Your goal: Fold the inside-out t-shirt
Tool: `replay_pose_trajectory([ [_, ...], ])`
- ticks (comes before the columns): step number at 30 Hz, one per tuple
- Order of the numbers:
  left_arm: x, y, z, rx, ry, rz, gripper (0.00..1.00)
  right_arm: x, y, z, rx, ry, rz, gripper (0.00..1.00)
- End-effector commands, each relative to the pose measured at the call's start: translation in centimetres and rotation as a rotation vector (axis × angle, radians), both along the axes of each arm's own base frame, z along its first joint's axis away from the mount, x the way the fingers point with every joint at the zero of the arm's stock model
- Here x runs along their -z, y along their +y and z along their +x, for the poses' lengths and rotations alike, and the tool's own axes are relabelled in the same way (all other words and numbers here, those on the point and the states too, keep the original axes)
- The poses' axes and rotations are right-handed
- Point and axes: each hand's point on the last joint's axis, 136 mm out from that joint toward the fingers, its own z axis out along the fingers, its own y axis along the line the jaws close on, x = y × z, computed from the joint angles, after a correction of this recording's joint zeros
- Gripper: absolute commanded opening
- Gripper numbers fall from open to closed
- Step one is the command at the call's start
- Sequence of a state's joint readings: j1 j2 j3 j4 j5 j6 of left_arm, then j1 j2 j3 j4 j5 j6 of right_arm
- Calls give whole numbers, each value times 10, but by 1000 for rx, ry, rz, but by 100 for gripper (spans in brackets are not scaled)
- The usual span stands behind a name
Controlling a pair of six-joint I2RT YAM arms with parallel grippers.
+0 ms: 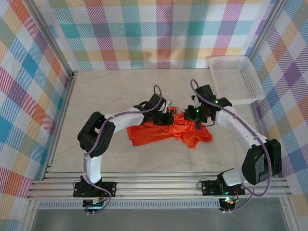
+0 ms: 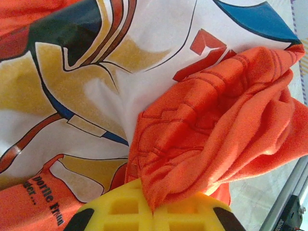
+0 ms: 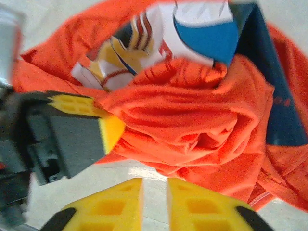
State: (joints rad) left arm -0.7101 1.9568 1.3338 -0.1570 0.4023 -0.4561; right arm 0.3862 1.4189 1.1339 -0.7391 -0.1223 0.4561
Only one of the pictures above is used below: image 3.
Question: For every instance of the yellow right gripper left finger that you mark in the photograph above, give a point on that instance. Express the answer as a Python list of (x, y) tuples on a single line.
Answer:
[(108, 211)]

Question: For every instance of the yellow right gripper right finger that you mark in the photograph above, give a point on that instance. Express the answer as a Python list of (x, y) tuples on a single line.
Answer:
[(204, 211)]

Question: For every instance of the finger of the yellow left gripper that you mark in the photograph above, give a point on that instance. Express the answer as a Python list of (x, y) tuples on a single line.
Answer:
[(72, 146), (77, 104)]

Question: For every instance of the orange printed t-shirt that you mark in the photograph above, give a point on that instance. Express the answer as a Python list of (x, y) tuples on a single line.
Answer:
[(183, 125)]

